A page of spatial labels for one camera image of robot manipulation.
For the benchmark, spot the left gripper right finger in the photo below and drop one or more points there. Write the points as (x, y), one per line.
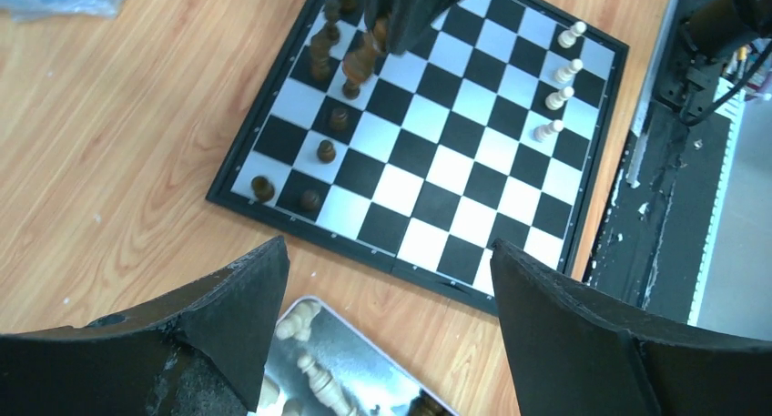
(573, 350)

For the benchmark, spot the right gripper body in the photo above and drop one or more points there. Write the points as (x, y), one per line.
(396, 25)

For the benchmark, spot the pink metal tin box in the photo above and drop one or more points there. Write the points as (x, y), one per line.
(370, 379)

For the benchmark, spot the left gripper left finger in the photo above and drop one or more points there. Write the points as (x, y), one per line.
(199, 349)

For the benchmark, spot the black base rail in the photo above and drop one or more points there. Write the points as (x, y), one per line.
(655, 242)

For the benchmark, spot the dark chess rook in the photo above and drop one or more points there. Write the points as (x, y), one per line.
(262, 188)

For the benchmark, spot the black white chessboard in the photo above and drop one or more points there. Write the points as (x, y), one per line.
(447, 147)

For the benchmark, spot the white king in tin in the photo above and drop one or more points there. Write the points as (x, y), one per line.
(324, 387)

